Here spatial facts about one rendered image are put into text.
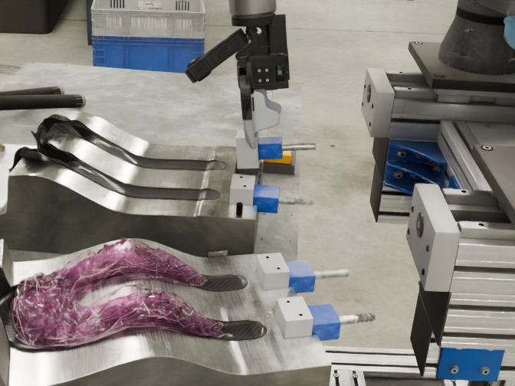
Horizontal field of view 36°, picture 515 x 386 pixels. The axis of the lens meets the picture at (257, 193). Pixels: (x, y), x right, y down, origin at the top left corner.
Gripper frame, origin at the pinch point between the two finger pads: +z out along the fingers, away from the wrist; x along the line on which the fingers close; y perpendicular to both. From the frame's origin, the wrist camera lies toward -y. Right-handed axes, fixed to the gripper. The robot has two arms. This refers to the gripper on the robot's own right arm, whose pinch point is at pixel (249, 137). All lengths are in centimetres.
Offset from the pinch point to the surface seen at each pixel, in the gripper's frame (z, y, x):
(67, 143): -2.1, -29.2, -5.8
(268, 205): 7.8, 3.2, -12.4
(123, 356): 11, -11, -51
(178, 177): 5.0, -11.9, -4.5
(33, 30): 21, -160, 355
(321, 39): 43, 16, 393
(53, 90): -1, -47, 45
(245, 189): 4.7, -0.1, -13.2
